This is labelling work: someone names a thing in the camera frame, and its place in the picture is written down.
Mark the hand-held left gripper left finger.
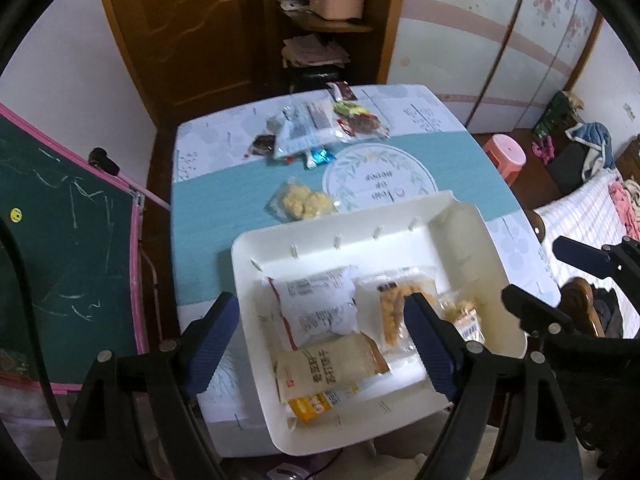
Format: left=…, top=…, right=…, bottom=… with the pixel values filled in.
left=55, top=292, right=241, bottom=480

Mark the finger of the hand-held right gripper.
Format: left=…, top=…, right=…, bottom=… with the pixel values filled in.
left=501, top=284, right=573, bottom=341
left=552, top=236, right=640, bottom=281

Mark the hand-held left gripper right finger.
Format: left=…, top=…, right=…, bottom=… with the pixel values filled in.
left=402, top=292, right=586, bottom=480

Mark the clear rice cracker packet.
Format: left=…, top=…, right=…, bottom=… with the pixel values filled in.
left=439, top=290, right=488, bottom=346

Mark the orange cracker packet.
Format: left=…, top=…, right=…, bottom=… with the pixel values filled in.
left=352, top=267, right=438, bottom=353

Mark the beige cracker packet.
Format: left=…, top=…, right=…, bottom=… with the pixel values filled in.
left=272, top=332, right=392, bottom=405

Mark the white plastic tray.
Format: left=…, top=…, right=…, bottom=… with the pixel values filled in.
left=231, top=190, right=528, bottom=457

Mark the white and maroon snack packet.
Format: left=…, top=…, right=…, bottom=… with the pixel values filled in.
left=267, top=266, right=358, bottom=352

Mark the clear packet of yellow puffs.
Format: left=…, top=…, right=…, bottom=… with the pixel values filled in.
left=264, top=177, right=342, bottom=222

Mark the small black snack packet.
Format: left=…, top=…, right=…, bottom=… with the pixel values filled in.
left=247, top=133, right=277, bottom=157

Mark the small blue snack packet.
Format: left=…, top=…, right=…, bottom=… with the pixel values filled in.
left=304, top=147, right=337, bottom=171

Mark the clear packet of red candy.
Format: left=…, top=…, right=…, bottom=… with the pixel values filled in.
left=336, top=112, right=391, bottom=140

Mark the large grey-blue snack packet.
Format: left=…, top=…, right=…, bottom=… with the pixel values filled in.
left=267, top=100, right=346, bottom=161

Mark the small green snack packet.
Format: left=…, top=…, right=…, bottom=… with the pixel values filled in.
left=332, top=101, right=372, bottom=117

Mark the small dark red snack packet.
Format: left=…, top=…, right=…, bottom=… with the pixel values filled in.
left=326, top=81, right=357, bottom=102

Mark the pink cloth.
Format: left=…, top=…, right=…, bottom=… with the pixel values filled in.
left=607, top=180, right=640, bottom=241

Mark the dark bag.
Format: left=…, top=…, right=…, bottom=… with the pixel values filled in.
left=545, top=152, right=591, bottom=201

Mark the blue and white cloth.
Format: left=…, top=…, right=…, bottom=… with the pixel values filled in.
left=565, top=121, right=618, bottom=183

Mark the pink plastic toy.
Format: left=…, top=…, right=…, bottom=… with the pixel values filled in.
left=531, top=137, right=557, bottom=163

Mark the pink plastic stool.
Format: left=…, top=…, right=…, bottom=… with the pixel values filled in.
left=482, top=133, right=528, bottom=183

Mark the green cardboard box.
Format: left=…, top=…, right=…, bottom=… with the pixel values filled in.
left=532, top=91, right=586, bottom=141

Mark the pink framed green chalkboard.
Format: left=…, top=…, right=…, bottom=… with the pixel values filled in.
left=0, top=102, right=173, bottom=396

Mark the pale floral wardrobe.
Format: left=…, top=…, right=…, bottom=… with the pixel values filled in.
left=385, top=0, right=640, bottom=131

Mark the wooden corner shelf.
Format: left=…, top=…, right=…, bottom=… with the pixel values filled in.
left=260, top=0, right=411, bottom=93

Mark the brown wooden door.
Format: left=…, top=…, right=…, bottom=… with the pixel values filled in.
left=95, top=0, right=281, bottom=126

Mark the stack of folded papers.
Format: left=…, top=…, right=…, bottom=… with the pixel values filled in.
left=281, top=34, right=352, bottom=68

